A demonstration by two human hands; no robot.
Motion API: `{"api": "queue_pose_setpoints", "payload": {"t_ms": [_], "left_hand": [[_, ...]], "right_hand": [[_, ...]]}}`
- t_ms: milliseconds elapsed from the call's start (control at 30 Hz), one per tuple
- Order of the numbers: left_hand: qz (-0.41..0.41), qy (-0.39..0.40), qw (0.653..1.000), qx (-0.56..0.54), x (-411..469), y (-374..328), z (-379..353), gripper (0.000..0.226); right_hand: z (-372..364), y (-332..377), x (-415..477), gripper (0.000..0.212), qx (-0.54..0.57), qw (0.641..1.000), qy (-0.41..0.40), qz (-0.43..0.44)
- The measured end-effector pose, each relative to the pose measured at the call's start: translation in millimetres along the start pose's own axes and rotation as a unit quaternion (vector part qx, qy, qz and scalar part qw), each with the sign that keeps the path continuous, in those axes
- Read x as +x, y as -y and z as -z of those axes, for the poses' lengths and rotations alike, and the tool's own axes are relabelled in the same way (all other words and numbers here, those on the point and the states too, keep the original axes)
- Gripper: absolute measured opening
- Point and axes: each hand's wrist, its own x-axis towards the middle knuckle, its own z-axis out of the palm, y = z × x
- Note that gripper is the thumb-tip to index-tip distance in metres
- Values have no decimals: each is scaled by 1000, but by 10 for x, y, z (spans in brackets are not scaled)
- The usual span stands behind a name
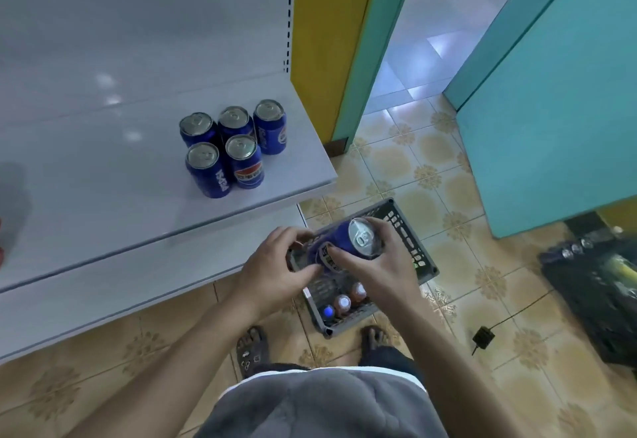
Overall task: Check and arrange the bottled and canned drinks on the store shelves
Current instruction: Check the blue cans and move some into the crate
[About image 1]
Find person's left hand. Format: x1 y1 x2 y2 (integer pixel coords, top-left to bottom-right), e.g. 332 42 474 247
231 226 324 323

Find person's black shorts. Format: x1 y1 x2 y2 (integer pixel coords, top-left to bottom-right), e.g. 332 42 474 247
353 346 424 386

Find grey plastic crate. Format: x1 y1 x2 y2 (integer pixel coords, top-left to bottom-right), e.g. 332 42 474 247
289 199 441 339

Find black cable with adapter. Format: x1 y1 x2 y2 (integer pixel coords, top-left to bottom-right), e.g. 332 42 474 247
470 288 553 356

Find person's grey shirt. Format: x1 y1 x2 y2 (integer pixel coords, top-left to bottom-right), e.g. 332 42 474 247
194 365 449 438

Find person's right hand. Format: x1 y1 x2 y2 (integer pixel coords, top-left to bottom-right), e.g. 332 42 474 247
326 216 429 319

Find white metal shelf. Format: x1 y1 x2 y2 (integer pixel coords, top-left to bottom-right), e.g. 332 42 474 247
0 0 340 364

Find teal cabinet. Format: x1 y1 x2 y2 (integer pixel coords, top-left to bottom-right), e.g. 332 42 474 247
445 0 637 240

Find drinks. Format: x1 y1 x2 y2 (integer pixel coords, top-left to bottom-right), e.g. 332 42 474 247
335 282 370 317

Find black box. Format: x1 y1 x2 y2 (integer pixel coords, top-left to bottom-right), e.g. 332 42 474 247
542 234 637 369

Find person's right forearm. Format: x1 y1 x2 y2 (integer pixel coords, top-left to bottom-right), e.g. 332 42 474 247
383 293 524 438

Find person's left forearm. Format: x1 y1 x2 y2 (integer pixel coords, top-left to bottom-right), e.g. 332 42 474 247
70 293 265 438

